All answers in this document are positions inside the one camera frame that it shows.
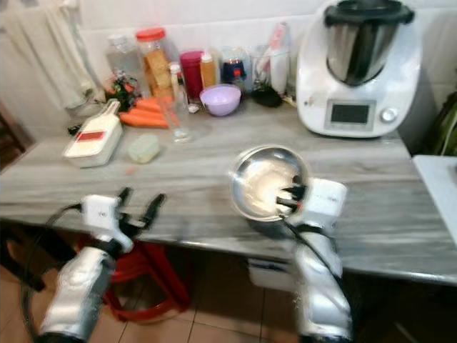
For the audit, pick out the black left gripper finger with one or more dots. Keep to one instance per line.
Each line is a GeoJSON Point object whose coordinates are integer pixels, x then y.
{"type": "Point", "coordinates": [153, 209]}
{"type": "Point", "coordinates": [124, 196]}

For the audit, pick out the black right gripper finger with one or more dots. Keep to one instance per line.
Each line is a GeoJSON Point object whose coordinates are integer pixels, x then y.
{"type": "Point", "coordinates": [285, 205]}
{"type": "Point", "coordinates": [293, 187]}

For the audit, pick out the small steel bowl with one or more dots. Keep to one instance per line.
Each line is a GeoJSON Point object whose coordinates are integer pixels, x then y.
{"type": "Point", "coordinates": [265, 184]}

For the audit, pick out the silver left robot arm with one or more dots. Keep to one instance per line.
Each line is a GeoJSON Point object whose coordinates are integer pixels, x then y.
{"type": "Point", "coordinates": [75, 293]}

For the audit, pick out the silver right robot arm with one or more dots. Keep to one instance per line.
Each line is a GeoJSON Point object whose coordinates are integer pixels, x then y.
{"type": "Point", "coordinates": [321, 286]}

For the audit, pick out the red plastic stool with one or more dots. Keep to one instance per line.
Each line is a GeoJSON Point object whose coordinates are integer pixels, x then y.
{"type": "Point", "coordinates": [157, 282]}

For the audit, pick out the white slicer with red label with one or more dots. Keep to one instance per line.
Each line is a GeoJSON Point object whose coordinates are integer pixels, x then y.
{"type": "Point", "coordinates": [91, 139]}

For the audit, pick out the white plastic drawer box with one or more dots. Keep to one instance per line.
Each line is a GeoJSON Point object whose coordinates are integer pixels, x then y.
{"type": "Point", "coordinates": [271, 275]}

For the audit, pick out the orange carrot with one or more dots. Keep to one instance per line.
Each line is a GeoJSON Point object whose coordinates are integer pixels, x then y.
{"type": "Point", "coordinates": [150, 103]}
{"type": "Point", "coordinates": [148, 113]}
{"type": "Point", "coordinates": [143, 122]}

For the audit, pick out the small black object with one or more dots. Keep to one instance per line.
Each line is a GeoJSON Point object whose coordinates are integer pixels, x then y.
{"type": "Point", "coordinates": [268, 98]}

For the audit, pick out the clear drinking glass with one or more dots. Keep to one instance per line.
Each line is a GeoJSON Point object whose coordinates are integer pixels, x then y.
{"type": "Point", "coordinates": [178, 118]}

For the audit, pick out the green red small plant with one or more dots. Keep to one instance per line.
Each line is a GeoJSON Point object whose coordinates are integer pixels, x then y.
{"type": "Point", "coordinates": [120, 91]}

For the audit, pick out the purple plastic bowl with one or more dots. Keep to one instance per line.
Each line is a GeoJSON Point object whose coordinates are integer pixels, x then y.
{"type": "Point", "coordinates": [220, 101]}

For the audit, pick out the white kitchen food processor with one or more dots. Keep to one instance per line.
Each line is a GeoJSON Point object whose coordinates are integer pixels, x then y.
{"type": "Point", "coordinates": [360, 78]}

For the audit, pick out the blue-labelled clear jar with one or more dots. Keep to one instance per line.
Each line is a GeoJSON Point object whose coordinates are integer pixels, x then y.
{"type": "Point", "coordinates": [234, 71]}

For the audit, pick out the clear bag with red clip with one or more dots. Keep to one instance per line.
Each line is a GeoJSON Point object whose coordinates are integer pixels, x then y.
{"type": "Point", "coordinates": [278, 57]}

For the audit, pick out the clear plastic bottle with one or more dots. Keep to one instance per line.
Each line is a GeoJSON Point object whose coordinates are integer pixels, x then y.
{"type": "Point", "coordinates": [123, 64]}

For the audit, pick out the red-lidded clear jar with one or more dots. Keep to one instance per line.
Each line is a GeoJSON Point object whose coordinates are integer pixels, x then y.
{"type": "Point", "coordinates": [154, 64]}

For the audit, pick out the magenta canister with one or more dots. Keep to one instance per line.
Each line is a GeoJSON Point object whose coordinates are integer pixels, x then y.
{"type": "Point", "coordinates": [191, 75]}

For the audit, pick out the small orange bottle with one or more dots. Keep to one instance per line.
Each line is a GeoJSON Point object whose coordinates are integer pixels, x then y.
{"type": "Point", "coordinates": [208, 71]}

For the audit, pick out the beige hanging towel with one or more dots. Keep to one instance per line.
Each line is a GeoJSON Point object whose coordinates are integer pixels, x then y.
{"type": "Point", "coordinates": [53, 57]}

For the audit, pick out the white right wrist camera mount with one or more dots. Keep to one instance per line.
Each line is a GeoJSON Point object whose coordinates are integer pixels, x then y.
{"type": "Point", "coordinates": [325, 200]}

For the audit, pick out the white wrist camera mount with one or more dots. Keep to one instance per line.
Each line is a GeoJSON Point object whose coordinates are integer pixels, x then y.
{"type": "Point", "coordinates": [101, 214]}
{"type": "Point", "coordinates": [325, 200]}

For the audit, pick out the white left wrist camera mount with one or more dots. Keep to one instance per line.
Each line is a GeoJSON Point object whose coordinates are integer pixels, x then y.
{"type": "Point", "coordinates": [101, 214]}

